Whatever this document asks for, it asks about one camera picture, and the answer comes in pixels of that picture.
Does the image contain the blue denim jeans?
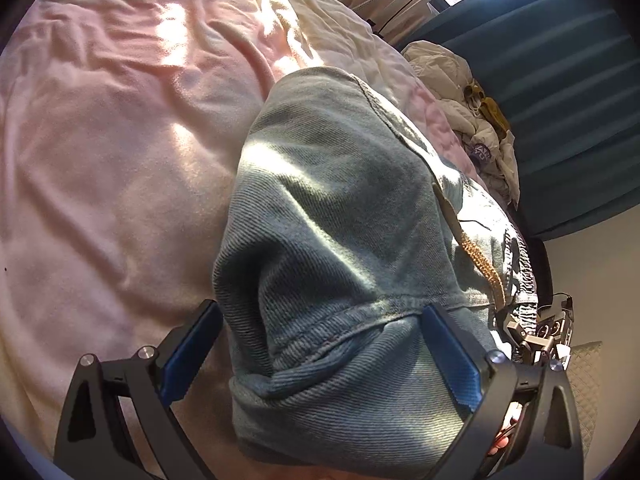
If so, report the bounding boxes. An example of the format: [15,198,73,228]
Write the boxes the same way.
[213,67,537,479]

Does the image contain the cream white crumpled garment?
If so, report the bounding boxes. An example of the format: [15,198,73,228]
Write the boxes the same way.
[402,40,521,207]

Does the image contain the mustard yellow garment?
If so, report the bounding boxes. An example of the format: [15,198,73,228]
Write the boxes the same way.
[463,79,511,138]

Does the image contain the teal window curtain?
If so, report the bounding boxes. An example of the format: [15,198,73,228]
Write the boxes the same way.
[413,0,639,240]

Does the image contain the pink bed sheet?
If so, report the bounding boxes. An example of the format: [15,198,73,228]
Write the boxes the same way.
[1,0,474,454]

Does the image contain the beige hanging garment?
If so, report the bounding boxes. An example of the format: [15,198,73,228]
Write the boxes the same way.
[342,0,438,46]

